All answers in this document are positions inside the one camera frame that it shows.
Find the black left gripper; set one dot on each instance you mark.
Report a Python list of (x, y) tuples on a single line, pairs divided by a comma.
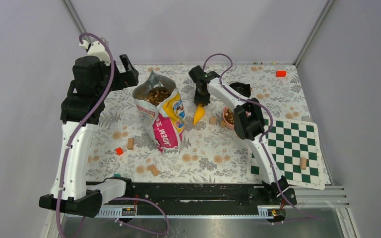
[(127, 79)]

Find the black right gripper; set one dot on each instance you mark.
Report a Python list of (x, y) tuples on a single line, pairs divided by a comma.
[(197, 99)]

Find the yellow plastic scoop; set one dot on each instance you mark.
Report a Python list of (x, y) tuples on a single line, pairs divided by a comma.
[(199, 114)]

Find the pet food bag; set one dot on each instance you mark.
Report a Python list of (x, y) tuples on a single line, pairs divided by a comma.
[(162, 111)]

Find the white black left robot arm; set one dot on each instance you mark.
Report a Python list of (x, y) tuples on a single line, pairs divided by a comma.
[(95, 76)]

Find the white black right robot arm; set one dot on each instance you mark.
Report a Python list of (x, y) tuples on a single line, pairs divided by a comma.
[(249, 126)]

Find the pink pet food bowl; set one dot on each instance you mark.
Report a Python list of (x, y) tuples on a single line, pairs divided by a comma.
[(228, 118)]

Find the wooden cylinder near bowl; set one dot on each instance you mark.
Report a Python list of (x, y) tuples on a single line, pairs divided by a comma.
[(213, 121)]

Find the small wooden block by bowl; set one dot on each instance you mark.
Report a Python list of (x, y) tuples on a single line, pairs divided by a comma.
[(222, 124)]

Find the black round lid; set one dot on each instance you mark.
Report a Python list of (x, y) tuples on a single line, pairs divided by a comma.
[(241, 88)]

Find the red block at back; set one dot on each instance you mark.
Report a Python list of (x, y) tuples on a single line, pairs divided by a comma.
[(281, 73)]

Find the red block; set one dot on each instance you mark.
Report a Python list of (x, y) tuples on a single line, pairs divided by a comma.
[(281, 73), (119, 151)]

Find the wooden block left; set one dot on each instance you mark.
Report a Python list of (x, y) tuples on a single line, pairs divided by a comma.
[(130, 143)]

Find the wooden block front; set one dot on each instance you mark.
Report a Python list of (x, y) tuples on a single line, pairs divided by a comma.
[(155, 172)]

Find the floral table mat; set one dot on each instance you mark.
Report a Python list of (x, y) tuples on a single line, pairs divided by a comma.
[(208, 153)]

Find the red block at front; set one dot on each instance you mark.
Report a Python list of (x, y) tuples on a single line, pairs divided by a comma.
[(119, 151)]

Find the green white checkerboard mat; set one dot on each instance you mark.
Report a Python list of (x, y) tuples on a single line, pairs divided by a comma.
[(289, 141)]

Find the wooden cylinder on checkerboard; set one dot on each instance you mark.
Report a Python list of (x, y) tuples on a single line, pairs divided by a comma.
[(303, 163)]

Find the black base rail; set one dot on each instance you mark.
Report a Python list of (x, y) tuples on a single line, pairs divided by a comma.
[(203, 199)]

